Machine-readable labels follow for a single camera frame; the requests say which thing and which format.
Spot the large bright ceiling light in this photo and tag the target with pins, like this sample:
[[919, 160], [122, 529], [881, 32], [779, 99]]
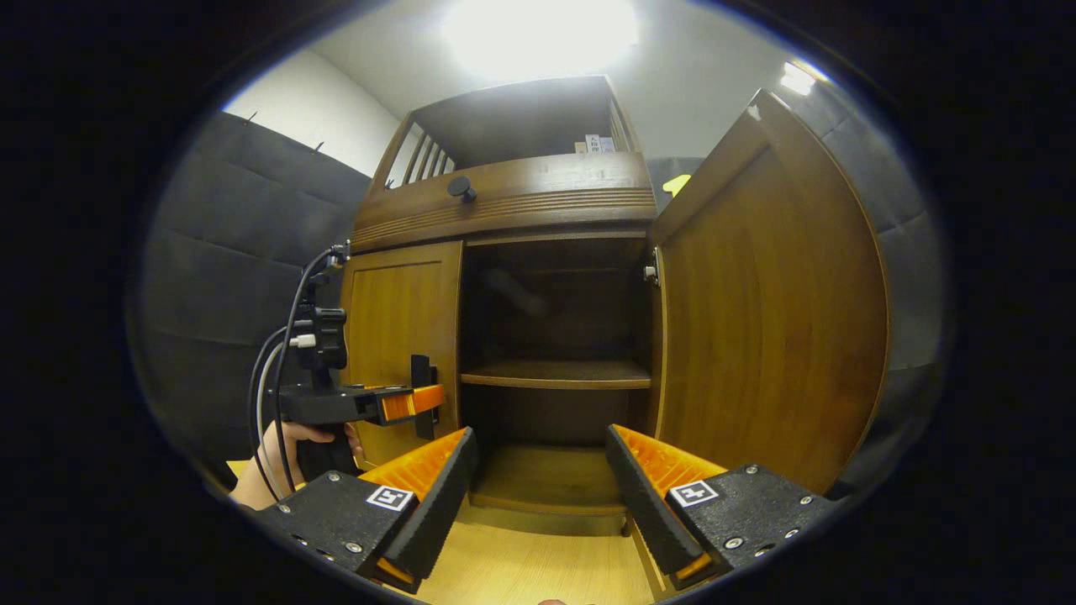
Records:
[[538, 34]]

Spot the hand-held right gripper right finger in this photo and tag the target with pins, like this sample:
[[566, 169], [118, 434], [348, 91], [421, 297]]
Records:
[[646, 504]]

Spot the small ceiling light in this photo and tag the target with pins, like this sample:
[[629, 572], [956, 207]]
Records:
[[798, 78]]

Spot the metal door hinge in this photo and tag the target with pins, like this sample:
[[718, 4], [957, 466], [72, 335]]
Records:
[[651, 270]]

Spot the brown wooden double-door shoe cabinet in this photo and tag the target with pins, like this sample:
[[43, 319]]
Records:
[[538, 189]]

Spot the brown wooden cabinet door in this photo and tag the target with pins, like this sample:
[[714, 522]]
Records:
[[395, 311], [773, 336]]

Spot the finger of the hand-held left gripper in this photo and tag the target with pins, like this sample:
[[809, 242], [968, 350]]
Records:
[[412, 403]]

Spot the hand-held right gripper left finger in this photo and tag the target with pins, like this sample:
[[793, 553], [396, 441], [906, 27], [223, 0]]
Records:
[[437, 496]]

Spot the black round cabinet knob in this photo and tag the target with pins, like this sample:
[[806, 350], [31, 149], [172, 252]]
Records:
[[461, 188]]

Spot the wooden inner shelf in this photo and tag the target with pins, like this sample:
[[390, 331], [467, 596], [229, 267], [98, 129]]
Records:
[[555, 374]]

